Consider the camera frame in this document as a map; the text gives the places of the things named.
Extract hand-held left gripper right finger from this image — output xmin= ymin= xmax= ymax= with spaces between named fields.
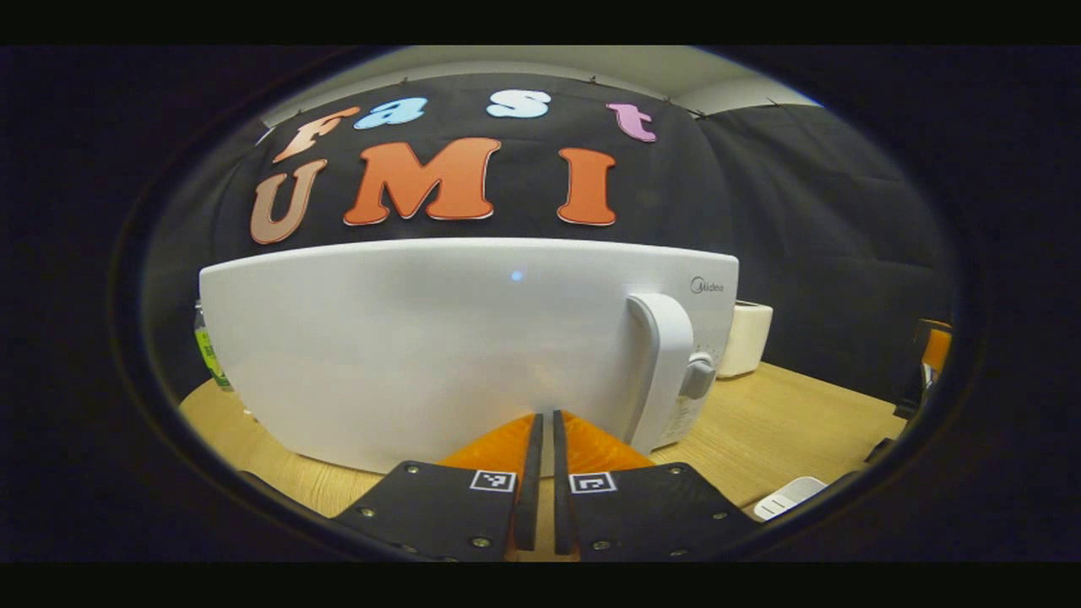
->
xmin=553 ymin=410 xmax=761 ymax=562

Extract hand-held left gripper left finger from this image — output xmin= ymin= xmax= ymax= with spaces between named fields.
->
xmin=331 ymin=412 xmax=546 ymax=562

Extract white microwave oven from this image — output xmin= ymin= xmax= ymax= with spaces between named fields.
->
xmin=198 ymin=236 xmax=741 ymax=478

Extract white rectangular dish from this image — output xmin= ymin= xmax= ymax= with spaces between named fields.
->
xmin=753 ymin=475 xmax=828 ymax=522

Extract white toaster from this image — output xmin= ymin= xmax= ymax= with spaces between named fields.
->
xmin=716 ymin=301 xmax=774 ymax=378

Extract green label drink bottle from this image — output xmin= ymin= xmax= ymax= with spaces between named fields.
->
xmin=193 ymin=300 xmax=233 ymax=392

